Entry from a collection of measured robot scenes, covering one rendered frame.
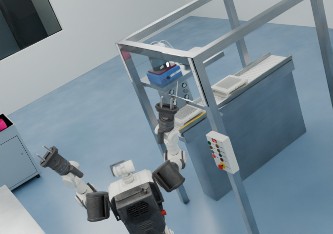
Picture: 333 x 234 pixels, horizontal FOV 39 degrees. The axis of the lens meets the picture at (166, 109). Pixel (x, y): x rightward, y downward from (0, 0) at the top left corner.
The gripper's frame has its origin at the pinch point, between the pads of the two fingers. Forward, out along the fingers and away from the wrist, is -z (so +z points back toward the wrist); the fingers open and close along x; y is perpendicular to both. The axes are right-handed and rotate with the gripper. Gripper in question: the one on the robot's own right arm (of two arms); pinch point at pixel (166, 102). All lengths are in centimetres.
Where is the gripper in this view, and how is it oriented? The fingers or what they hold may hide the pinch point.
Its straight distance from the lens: 251.1
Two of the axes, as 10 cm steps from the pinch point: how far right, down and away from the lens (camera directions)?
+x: -9.6, -1.8, 2.0
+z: -0.1, 7.6, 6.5
